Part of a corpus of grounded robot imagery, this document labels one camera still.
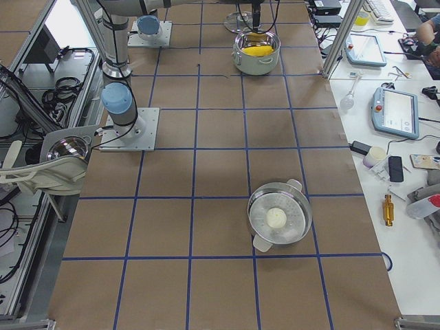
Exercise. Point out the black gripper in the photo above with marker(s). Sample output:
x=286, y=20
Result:
x=256, y=14

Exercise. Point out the glass pot lid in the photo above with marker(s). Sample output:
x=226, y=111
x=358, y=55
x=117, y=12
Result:
x=238, y=22

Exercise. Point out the yellow corn cob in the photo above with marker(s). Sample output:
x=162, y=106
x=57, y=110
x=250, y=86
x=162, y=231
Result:
x=258, y=51

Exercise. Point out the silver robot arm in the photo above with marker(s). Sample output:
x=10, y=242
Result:
x=117, y=95
x=148, y=27

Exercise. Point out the person forearm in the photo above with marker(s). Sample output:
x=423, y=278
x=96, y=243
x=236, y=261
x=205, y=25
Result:
x=426, y=32

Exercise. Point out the steel steamer pot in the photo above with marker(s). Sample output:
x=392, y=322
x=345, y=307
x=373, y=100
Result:
x=287, y=196

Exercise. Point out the steel bowl with corn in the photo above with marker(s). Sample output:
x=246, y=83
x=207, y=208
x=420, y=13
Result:
x=68, y=146

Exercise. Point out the blue teach pendant far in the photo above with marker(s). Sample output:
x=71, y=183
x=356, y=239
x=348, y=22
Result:
x=364, y=49

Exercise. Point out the blue teach pendant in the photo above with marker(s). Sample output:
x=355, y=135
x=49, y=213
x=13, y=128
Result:
x=395, y=112
x=364, y=49

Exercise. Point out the white light bulb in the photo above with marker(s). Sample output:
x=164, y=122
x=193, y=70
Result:
x=347, y=102

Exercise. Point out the black scissors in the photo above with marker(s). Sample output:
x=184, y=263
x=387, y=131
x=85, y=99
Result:
x=388, y=85

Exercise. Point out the black power adapter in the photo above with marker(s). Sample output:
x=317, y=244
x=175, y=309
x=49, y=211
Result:
x=359, y=147

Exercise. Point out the blue teach pendant near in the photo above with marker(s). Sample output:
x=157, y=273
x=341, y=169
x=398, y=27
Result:
x=395, y=112

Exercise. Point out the white paper cup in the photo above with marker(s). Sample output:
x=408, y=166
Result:
x=374, y=156

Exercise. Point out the white steamed bun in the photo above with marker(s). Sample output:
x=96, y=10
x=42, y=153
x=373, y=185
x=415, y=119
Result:
x=276, y=218

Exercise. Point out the black smartphone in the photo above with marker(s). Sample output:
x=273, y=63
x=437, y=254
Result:
x=395, y=169

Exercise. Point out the gold metal cylinder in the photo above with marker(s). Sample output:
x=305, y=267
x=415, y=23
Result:
x=388, y=210

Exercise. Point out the aluminium frame post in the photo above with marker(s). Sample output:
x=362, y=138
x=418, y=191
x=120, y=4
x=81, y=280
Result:
x=348, y=20

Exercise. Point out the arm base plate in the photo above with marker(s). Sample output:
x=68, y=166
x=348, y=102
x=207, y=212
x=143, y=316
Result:
x=141, y=137
x=161, y=39

